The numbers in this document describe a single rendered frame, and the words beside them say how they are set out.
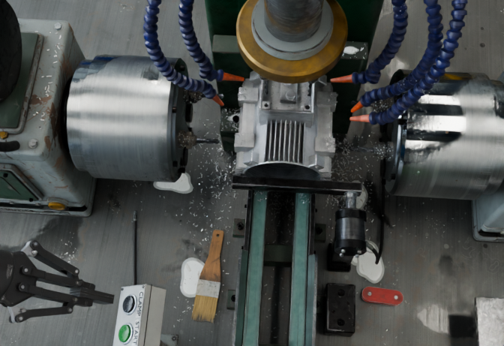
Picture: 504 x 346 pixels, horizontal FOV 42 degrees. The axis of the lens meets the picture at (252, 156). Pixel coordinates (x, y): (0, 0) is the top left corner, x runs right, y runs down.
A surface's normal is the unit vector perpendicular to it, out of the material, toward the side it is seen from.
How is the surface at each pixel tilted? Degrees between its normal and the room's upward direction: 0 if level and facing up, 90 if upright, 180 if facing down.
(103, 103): 13
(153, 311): 50
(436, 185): 73
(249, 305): 0
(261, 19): 0
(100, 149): 55
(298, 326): 0
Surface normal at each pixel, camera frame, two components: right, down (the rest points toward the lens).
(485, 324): -0.02, -0.38
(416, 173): -0.07, 0.63
